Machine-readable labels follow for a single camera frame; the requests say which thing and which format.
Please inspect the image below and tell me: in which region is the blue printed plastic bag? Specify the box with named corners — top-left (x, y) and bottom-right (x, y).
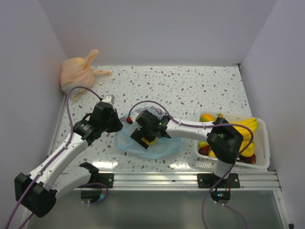
top-left (114, 106), bottom-right (184, 159)

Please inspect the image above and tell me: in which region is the large yellow banana bunch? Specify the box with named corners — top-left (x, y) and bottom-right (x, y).
top-left (226, 118), bottom-right (259, 141)

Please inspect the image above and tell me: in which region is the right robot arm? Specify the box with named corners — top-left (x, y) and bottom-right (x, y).
top-left (127, 110), bottom-right (244, 187)

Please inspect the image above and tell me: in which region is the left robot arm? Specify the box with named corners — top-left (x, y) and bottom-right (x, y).
top-left (14, 101), bottom-right (122, 218)

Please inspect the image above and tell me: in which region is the yellow pear in bag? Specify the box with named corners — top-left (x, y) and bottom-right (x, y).
top-left (141, 137), bottom-right (157, 147)

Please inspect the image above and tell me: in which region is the orange tied plastic bag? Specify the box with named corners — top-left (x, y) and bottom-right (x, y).
top-left (60, 50), bottom-right (112, 101)

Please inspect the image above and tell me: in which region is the yellow orange mango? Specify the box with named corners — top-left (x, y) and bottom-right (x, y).
top-left (200, 114), bottom-right (216, 122)

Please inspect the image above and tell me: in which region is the dark red plum left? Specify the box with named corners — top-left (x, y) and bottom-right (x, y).
top-left (198, 146), bottom-right (210, 156)

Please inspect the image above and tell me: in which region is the dark red plum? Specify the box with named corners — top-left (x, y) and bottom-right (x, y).
top-left (239, 154), bottom-right (256, 165)
top-left (198, 146), bottom-right (210, 156)

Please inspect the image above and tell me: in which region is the yellow pear front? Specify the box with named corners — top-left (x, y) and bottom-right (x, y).
top-left (208, 150), bottom-right (216, 157)

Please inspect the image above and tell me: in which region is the dark red plum right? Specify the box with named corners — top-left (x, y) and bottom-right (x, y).
top-left (239, 154), bottom-right (256, 165)

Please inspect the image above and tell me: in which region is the white plastic basket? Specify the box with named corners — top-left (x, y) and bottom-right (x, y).
top-left (194, 110), bottom-right (270, 170)

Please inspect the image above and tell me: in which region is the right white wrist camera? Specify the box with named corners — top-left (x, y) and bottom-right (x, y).
top-left (126, 112), bottom-right (139, 125)

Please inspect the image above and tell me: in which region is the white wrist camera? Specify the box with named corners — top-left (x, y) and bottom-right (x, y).
top-left (126, 112), bottom-right (139, 125)
top-left (102, 94), bottom-right (115, 105)

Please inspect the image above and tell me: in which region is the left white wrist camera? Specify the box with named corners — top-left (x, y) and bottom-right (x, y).
top-left (102, 94), bottom-right (115, 105)

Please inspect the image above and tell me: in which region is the aluminium frame rail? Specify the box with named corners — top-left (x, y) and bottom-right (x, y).
top-left (97, 172), bottom-right (281, 191)

